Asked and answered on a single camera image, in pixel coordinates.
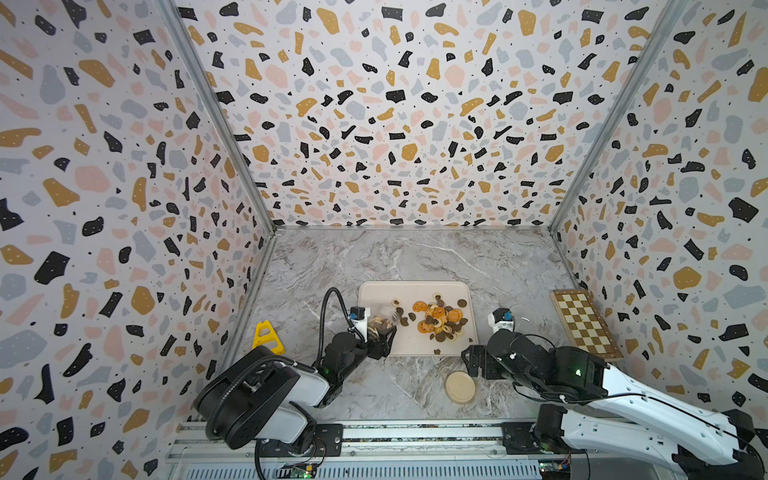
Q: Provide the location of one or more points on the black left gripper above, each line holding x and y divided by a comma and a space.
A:
383, 348

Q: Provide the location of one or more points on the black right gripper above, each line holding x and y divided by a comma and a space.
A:
473, 355

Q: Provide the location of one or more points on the jar with beige lid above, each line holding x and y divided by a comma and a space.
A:
384, 320

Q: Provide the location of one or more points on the round beige jar lid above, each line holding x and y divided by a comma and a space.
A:
460, 388

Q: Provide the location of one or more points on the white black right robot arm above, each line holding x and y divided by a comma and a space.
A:
586, 404

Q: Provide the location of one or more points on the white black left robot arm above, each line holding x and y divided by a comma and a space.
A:
265, 397

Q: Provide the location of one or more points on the pile of poured cookies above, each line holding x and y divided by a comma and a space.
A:
440, 318

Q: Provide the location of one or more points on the cream rectangular tray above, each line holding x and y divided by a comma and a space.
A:
402, 294

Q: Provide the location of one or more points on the wooden chessboard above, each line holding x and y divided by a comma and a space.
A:
584, 326

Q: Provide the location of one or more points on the yellow triangular toy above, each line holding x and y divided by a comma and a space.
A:
265, 335

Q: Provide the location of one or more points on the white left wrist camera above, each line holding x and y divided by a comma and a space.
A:
358, 317

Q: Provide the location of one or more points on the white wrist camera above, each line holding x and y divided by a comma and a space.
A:
358, 317
501, 319

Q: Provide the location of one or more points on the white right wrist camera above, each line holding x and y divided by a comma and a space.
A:
501, 319

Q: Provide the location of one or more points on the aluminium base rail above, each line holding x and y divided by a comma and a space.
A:
399, 449

